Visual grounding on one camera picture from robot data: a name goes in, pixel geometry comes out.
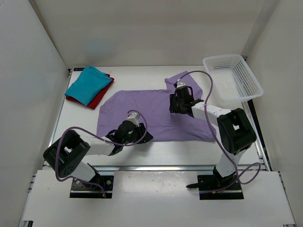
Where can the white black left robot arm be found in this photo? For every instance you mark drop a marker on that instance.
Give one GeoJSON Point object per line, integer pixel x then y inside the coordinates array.
{"type": "Point", "coordinates": [66, 154]}

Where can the blue label sticker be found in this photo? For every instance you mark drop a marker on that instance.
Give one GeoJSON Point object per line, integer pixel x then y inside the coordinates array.
{"type": "Point", "coordinates": [79, 69]}

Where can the white plastic basket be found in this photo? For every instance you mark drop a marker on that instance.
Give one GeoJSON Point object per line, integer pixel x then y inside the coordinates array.
{"type": "Point", "coordinates": [234, 82]}

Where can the red t shirt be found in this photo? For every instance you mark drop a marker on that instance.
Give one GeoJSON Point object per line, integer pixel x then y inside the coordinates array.
{"type": "Point", "coordinates": [93, 104]}

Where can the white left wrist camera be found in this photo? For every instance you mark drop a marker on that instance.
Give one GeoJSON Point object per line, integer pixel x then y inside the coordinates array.
{"type": "Point", "coordinates": [134, 118]}

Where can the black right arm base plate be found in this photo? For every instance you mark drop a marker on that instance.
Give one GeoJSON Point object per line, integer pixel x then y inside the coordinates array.
{"type": "Point", "coordinates": [211, 187]}

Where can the aluminium table rail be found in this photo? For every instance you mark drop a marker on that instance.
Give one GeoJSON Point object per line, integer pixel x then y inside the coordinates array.
{"type": "Point", "coordinates": [156, 168]}

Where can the lilac t shirt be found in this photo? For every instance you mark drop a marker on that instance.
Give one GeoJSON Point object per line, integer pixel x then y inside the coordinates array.
{"type": "Point", "coordinates": [154, 105]}

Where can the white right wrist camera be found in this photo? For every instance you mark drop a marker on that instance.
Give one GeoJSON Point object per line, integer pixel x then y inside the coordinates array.
{"type": "Point", "coordinates": [178, 84]}

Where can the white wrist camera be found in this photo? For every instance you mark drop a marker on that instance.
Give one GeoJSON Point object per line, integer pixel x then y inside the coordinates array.
{"type": "Point", "coordinates": [134, 118]}
{"type": "Point", "coordinates": [178, 84]}

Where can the teal t shirt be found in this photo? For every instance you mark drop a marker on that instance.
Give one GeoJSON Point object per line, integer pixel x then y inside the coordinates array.
{"type": "Point", "coordinates": [89, 83]}

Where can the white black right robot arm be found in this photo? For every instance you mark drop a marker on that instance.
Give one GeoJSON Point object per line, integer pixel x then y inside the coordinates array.
{"type": "Point", "coordinates": [236, 135]}

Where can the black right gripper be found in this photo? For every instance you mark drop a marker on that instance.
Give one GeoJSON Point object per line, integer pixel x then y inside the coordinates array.
{"type": "Point", "coordinates": [173, 109]}

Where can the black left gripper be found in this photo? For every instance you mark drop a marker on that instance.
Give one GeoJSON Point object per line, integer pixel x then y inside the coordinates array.
{"type": "Point", "coordinates": [141, 127]}

